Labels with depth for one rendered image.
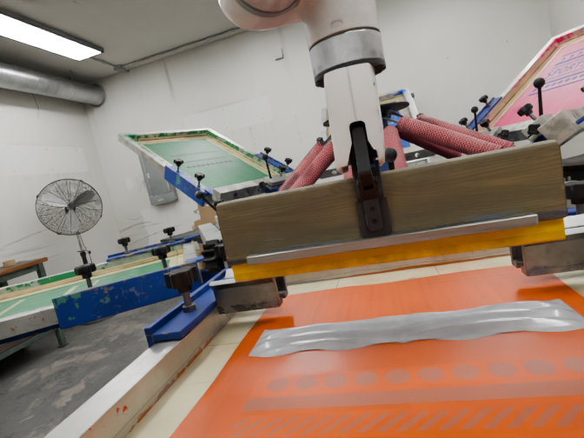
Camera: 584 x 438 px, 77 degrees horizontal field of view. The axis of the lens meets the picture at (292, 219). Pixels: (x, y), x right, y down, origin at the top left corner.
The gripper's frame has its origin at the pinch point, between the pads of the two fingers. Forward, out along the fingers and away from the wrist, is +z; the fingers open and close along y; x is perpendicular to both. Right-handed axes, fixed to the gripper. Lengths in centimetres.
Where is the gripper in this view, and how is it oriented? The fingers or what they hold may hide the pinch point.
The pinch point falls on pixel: (374, 215)
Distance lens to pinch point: 41.4
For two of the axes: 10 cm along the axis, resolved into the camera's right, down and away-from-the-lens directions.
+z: 2.0, 9.7, 1.1
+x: 9.6, -1.6, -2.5
